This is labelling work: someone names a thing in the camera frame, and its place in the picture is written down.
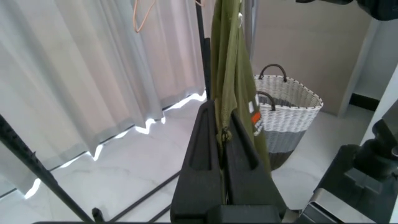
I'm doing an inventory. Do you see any green long-sleeved shirt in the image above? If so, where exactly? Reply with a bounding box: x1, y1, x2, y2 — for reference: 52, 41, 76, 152
210, 0, 273, 205

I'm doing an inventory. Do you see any black clothes rack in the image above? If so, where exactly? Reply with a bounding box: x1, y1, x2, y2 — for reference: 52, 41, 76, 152
0, 0, 213, 223

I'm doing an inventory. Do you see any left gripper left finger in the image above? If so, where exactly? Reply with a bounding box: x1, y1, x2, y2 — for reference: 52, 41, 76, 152
170, 100, 225, 223

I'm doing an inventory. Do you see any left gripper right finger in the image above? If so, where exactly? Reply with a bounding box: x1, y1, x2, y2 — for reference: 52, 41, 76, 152
224, 109, 287, 218

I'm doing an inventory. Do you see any white curtain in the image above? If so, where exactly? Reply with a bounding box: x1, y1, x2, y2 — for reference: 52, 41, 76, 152
0, 0, 218, 195

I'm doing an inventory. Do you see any white laundry basket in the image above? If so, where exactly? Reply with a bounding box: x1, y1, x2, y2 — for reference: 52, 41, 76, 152
253, 63, 324, 171

